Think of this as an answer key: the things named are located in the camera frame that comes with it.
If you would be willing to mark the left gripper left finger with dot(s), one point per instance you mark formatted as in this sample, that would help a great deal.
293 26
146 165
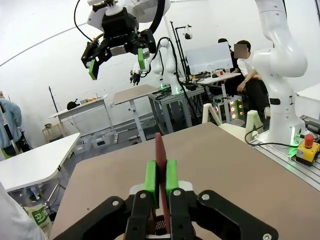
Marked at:
150 177

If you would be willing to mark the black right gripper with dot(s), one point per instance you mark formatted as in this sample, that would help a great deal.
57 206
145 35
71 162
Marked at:
120 27

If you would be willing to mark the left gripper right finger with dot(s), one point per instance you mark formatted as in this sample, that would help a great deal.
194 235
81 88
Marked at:
172 175

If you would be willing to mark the pink pen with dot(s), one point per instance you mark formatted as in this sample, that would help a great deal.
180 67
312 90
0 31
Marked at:
160 155

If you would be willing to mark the white lab robot arm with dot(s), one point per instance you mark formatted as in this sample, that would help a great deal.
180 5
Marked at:
157 65
173 72

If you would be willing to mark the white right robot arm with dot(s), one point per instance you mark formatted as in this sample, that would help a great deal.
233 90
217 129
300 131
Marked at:
280 62

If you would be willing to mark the black mesh pen holder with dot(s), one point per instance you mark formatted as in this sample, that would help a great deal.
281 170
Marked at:
160 226

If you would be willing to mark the brown top standing desk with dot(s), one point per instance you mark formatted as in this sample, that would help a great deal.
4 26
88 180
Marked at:
135 93

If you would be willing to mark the white desk with clutter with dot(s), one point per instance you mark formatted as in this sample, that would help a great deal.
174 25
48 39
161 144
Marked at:
82 107

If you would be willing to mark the white computer monitor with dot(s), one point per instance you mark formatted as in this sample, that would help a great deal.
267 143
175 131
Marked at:
207 57

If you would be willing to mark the computer with rgb fans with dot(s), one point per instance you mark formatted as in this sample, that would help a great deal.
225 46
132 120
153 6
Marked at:
235 107

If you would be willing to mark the small wooden stool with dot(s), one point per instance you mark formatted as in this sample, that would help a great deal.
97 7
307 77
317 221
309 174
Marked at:
51 131

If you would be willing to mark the white office desk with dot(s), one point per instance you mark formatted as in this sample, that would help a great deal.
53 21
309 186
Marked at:
217 78

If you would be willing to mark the seated person in black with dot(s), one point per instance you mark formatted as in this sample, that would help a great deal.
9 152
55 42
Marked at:
226 45

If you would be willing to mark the white bag with green print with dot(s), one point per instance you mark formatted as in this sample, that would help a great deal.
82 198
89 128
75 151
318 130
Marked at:
40 217

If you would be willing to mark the white side table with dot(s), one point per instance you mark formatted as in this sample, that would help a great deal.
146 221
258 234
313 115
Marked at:
30 162

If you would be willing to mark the seated person in white shirt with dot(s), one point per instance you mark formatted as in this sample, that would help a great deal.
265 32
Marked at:
252 82

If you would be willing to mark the yellow emergency stop box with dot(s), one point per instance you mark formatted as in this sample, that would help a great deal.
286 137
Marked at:
306 153

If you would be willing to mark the person in white t-shirt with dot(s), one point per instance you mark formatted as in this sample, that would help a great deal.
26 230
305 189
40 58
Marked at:
10 220

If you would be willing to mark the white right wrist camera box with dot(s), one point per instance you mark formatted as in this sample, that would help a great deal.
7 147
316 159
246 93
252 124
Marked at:
96 17

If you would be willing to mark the aluminium frame robot table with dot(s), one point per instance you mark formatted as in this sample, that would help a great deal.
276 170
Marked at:
175 100

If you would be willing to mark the white a-frame support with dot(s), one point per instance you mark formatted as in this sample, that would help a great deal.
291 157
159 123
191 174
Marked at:
252 122
208 112

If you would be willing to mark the black tripod with camera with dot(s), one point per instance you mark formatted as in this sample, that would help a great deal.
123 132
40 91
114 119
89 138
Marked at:
186 32

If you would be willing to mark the aluminium base plate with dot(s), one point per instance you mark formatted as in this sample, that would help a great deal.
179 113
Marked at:
282 160

